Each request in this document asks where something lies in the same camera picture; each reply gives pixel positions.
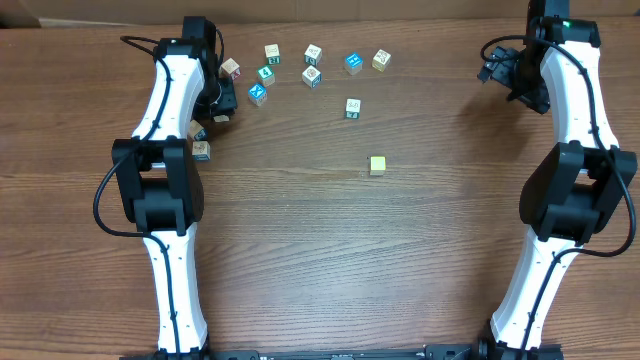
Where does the wooden block green 7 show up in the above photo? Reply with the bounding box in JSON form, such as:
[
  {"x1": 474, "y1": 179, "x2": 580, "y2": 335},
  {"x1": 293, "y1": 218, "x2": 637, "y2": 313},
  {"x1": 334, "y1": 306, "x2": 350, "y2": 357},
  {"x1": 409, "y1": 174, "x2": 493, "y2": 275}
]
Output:
[{"x1": 345, "y1": 98, "x2": 361, "y2": 119}]

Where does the wooden block yellow top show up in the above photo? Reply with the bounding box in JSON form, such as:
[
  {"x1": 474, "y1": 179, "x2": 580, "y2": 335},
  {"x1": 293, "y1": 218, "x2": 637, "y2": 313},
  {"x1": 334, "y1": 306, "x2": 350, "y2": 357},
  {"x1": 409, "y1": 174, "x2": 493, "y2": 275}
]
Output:
[{"x1": 369, "y1": 156, "x2": 386, "y2": 176}]

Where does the wooden block letter I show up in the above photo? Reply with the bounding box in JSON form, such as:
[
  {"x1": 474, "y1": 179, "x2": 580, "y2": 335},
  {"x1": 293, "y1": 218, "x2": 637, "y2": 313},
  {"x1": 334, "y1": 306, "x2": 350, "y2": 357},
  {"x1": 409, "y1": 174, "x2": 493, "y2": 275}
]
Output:
[{"x1": 213, "y1": 115, "x2": 230, "y2": 123}]

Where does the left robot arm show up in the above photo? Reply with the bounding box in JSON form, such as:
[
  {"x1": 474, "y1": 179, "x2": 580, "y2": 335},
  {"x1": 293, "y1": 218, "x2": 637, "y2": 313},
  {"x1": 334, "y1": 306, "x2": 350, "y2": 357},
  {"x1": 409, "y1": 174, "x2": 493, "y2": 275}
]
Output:
[{"x1": 105, "y1": 16, "x2": 237, "y2": 359}]

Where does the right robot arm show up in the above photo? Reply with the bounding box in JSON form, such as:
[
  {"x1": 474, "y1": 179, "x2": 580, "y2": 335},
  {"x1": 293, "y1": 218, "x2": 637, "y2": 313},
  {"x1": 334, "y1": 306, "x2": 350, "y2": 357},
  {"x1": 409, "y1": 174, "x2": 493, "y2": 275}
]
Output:
[{"x1": 461, "y1": 0, "x2": 638, "y2": 359}]

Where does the wooden block red X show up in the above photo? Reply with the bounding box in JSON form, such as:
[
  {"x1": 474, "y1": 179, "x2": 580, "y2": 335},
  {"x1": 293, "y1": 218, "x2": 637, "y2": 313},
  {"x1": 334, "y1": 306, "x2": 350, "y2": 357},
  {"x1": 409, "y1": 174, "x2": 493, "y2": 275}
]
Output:
[{"x1": 220, "y1": 58, "x2": 241, "y2": 81}]

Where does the wooden block blue C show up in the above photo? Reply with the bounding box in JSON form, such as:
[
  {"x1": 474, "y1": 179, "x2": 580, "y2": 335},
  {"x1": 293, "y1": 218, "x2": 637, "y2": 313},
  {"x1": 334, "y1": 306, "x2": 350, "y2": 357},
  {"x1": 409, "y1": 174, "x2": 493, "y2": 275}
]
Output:
[{"x1": 189, "y1": 120, "x2": 208, "y2": 141}]

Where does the wooden block blue X top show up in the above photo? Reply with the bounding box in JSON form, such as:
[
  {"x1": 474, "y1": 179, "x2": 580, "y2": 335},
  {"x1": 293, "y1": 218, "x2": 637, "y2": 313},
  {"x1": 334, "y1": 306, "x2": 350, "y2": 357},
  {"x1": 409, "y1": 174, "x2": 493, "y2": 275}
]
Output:
[{"x1": 248, "y1": 83, "x2": 267, "y2": 106}]

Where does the wooden block green 4 top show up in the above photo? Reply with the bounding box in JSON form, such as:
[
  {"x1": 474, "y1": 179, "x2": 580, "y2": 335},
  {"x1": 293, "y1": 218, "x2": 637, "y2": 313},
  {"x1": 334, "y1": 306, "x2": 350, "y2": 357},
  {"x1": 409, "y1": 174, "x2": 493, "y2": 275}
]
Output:
[{"x1": 257, "y1": 65, "x2": 275, "y2": 87}]

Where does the wooden block blue T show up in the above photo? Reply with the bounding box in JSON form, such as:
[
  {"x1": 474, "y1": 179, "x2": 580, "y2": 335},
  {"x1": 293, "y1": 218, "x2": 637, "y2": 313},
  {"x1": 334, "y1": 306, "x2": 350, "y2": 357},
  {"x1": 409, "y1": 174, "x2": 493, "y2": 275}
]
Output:
[{"x1": 192, "y1": 141, "x2": 211, "y2": 161}]

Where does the wooden block green N side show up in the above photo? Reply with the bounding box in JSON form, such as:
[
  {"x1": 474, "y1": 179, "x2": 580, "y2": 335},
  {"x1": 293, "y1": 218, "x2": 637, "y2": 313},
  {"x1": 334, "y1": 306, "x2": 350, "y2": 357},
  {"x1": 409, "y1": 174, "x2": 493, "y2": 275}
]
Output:
[{"x1": 264, "y1": 44, "x2": 281, "y2": 65}]

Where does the wooden block blue side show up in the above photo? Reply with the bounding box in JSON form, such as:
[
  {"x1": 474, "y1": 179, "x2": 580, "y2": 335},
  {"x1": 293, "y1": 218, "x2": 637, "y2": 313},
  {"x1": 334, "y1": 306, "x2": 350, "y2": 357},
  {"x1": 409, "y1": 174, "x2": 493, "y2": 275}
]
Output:
[{"x1": 302, "y1": 65, "x2": 322, "y2": 88}]

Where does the wooden block yellow side far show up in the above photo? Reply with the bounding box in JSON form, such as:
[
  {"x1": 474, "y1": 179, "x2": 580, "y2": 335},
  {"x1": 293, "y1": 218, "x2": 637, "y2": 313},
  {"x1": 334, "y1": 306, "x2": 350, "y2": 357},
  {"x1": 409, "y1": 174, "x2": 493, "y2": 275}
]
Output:
[{"x1": 372, "y1": 49, "x2": 391, "y2": 72}]

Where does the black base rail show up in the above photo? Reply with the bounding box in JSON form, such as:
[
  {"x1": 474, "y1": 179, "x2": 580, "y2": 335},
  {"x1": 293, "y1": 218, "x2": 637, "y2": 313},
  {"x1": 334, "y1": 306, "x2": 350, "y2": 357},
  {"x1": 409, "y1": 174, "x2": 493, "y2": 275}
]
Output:
[{"x1": 126, "y1": 341, "x2": 564, "y2": 360}]

